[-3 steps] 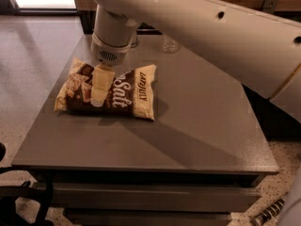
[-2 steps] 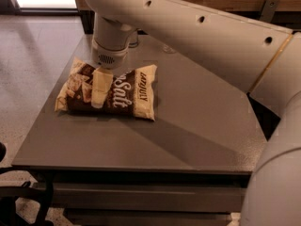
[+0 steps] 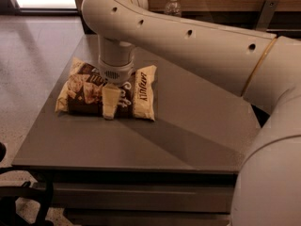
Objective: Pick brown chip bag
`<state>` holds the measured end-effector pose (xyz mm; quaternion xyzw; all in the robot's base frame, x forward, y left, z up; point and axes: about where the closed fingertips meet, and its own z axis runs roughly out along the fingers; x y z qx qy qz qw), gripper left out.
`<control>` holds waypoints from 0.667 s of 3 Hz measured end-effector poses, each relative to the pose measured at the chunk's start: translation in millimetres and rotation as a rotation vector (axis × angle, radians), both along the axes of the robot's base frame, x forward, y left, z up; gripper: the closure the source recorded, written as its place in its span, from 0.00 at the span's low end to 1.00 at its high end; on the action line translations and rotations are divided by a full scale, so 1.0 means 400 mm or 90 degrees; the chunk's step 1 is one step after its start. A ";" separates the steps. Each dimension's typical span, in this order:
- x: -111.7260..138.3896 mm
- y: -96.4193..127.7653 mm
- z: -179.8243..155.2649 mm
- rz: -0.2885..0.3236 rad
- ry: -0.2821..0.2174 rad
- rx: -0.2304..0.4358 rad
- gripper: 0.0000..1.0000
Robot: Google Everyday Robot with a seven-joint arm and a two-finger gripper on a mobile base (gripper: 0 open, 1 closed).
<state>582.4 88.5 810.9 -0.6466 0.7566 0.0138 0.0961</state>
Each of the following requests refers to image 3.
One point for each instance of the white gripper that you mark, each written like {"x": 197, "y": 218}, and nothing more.
{"x": 115, "y": 73}

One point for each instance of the brown chip bag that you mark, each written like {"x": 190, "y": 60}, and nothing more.
{"x": 83, "y": 92}

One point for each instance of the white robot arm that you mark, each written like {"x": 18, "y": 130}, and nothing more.
{"x": 262, "y": 68}

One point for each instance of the grey table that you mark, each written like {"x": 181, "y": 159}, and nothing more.
{"x": 178, "y": 170}

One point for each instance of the clear plastic water bottle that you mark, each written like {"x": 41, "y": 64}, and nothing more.
{"x": 173, "y": 8}

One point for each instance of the black chair base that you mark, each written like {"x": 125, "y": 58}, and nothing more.
{"x": 10, "y": 194}

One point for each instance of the right metal wall bracket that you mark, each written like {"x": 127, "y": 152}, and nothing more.
{"x": 266, "y": 14}

